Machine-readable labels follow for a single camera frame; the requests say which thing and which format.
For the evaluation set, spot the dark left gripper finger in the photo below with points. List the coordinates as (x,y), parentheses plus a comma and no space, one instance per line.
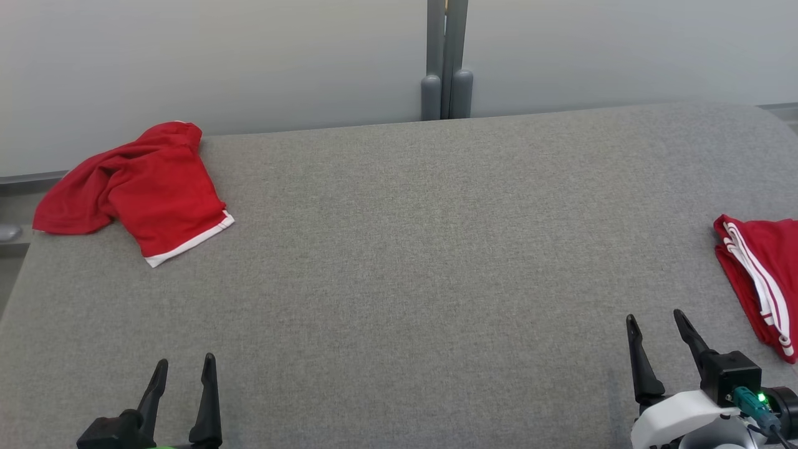
(153,405)
(206,418)

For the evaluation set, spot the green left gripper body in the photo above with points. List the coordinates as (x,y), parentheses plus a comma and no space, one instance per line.
(112,433)

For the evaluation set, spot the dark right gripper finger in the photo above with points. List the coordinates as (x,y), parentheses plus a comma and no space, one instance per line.
(645,383)
(693,346)

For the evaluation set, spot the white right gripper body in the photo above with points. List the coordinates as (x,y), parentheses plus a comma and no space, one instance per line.
(673,421)

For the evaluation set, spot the red jersey with white sleeves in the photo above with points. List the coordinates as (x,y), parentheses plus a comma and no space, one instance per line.
(767,268)

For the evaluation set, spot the red shorts with white trim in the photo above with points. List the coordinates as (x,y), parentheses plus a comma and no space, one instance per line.
(156,187)

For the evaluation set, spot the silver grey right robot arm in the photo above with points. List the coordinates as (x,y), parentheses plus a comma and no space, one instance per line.
(787,405)

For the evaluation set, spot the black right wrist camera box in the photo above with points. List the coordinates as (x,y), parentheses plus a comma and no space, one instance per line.
(729,374)

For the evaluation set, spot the teal right camera connector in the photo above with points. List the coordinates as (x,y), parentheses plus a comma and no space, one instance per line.
(751,405)

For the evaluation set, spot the grey partition post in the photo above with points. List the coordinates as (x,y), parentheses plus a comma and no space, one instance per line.
(446,62)

